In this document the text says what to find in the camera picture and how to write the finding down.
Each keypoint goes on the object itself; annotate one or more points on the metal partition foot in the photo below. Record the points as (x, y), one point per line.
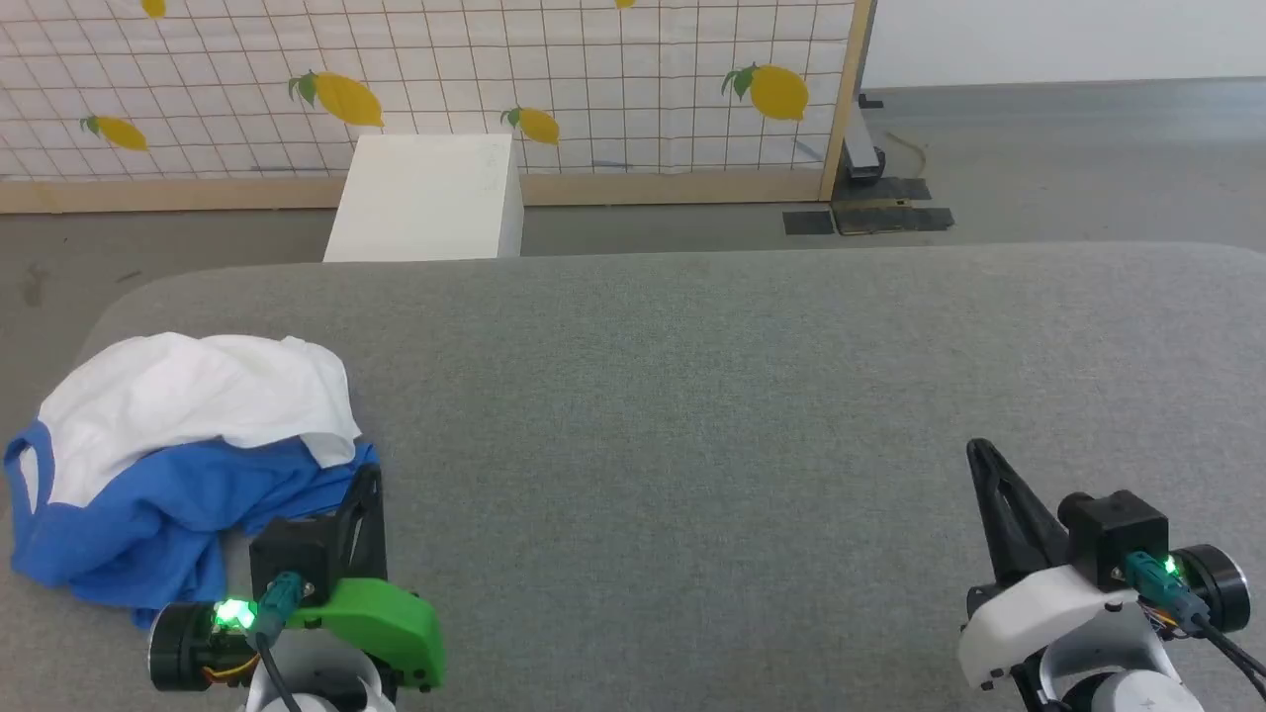
(863, 148)

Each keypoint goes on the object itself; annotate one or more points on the white rectangular box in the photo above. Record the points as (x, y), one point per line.
(425, 198)

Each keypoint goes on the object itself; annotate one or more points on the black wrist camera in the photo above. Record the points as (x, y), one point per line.
(292, 549)
(1113, 534)

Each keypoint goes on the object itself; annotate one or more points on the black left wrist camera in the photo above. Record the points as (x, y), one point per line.
(292, 549)

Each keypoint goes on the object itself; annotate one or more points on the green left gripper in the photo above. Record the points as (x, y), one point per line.
(396, 618)

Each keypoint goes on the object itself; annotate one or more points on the lemon print partition screen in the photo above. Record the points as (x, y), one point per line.
(445, 69)

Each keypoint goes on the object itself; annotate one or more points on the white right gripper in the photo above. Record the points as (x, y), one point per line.
(1039, 613)

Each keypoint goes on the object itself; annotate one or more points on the small grey floor tape patch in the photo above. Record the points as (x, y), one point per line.
(808, 223)

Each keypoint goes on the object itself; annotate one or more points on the white and blue child's shirt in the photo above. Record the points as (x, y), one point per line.
(178, 435)

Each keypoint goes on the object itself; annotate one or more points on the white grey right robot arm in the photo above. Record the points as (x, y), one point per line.
(1118, 684)

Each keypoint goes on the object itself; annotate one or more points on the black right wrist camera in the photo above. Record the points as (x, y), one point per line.
(1113, 534)

